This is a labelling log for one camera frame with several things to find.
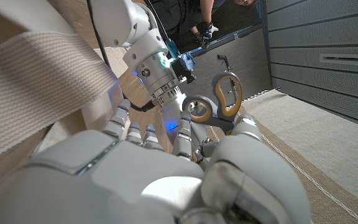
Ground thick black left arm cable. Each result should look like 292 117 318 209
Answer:
85 0 157 113

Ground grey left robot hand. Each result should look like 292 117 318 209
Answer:
159 95 219 159

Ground long ribbed beige cloth strip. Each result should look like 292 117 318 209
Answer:
0 30 119 166

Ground dark grey door panel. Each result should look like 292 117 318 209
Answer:
178 27 273 97

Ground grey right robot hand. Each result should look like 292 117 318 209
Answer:
0 99 312 224

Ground person in dark clothes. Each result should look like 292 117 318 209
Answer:
149 0 260 47

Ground grey yellow scissors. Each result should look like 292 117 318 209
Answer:
181 71 244 134

